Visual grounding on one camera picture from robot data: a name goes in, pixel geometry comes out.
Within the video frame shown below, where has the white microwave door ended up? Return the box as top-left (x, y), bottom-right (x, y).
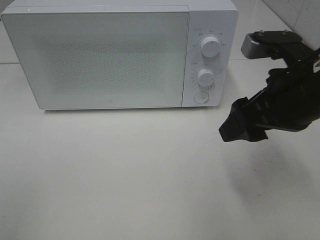
top-left (2, 12), bottom-right (189, 110)

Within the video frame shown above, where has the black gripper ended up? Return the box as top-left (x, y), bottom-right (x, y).
top-left (218, 42), bottom-right (320, 143)

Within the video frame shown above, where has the upper white power knob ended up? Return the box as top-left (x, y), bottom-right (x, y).
top-left (200, 35), bottom-right (222, 58)

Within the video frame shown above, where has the white microwave oven body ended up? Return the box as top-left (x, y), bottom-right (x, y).
top-left (0, 0), bottom-right (239, 108)

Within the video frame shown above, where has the white timer knob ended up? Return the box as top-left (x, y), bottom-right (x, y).
top-left (196, 68), bottom-right (215, 88)

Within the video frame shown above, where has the round door release button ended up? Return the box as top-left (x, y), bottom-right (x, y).
top-left (193, 91), bottom-right (210, 104)

